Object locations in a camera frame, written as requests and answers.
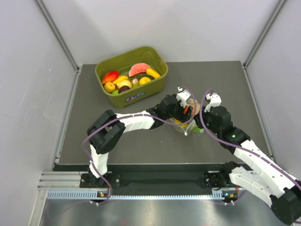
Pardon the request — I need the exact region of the polka dot zip bag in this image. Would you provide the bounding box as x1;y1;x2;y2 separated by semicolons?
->
169;98;204;136

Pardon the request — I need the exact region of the fake red mango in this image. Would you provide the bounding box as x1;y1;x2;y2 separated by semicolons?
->
101;71;119;85

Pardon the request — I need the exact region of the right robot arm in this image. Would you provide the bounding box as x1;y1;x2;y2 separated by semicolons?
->
196;105;301;225

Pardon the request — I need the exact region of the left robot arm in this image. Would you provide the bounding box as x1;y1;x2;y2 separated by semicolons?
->
83;91;197;187

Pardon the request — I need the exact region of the fake green fruit in bag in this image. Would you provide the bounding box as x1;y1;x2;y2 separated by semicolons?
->
192;128;204;134

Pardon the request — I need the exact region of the fake yellow pepper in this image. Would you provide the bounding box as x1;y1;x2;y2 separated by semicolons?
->
139;77;151;85

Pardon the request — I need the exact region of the fake banana in tub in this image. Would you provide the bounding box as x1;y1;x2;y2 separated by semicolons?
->
146;68;161;79

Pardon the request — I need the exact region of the fake mushroom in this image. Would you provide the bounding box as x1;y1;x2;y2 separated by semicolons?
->
132;79;139;85

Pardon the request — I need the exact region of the fake watermelon slice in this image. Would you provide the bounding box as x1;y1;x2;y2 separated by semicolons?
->
128;63;150;77

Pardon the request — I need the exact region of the fake dark red plum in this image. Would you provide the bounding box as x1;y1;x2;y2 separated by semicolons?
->
118;85;131;94

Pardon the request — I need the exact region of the fake yellow pear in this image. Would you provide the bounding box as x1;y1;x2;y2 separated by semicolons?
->
116;80;133;89

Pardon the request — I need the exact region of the fake lime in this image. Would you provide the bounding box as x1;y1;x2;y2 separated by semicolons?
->
112;90;119;95

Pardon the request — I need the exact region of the fake small banana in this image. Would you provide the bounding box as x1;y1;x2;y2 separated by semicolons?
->
112;75;129;84

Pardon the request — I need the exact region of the fake orange persimmon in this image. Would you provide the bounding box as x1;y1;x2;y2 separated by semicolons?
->
104;81;116;94

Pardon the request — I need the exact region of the olive green plastic tub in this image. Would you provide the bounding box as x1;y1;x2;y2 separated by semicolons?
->
95;46;168;108

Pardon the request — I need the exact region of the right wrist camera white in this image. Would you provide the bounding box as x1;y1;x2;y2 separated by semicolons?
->
204;93;222;113

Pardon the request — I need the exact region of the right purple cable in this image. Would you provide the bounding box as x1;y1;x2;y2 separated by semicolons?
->
199;88;301;223

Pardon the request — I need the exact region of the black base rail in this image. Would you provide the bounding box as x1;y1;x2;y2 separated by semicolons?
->
79;161;240;194

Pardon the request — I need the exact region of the grey cable duct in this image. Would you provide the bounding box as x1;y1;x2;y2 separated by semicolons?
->
47;190;238;200

